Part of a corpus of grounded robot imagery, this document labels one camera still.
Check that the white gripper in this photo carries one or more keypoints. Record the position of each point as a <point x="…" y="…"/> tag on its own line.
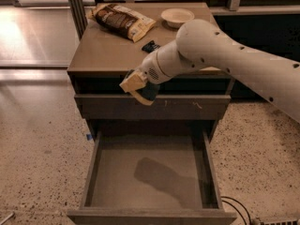
<point x="150" y="68"/>

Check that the dark green yellow sponge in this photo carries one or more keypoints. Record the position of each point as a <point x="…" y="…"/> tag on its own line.
<point x="146" y="95"/>

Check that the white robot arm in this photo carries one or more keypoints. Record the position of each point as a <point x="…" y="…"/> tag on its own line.
<point x="199" y="44"/>

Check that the closed top drawer front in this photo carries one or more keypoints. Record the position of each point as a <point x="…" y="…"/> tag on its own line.
<point x="169" y="107"/>

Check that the grey drawer cabinet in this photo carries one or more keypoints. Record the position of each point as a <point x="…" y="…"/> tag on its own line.
<point x="103" y="59"/>

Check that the open middle drawer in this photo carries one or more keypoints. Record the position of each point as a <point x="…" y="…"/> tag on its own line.
<point x="152" y="180"/>

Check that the dark blue snack packet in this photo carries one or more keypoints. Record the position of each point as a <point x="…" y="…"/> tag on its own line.
<point x="150" y="46"/>

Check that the brown chip bag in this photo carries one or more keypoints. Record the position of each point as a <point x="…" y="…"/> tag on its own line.
<point x="124" y="21"/>

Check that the white bowl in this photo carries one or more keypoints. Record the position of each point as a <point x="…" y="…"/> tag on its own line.
<point x="175" y="17"/>

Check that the blue tape piece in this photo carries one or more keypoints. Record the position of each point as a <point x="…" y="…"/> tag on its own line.
<point x="89" y="137"/>

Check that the metal rod on floor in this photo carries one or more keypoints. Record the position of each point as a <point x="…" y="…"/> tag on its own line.
<point x="7" y="218"/>

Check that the metal floor vent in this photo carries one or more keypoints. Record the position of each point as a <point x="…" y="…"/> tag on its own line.
<point x="275" y="221"/>

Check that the metal window frame post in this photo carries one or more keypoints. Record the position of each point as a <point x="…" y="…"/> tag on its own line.
<point x="78" y="15"/>

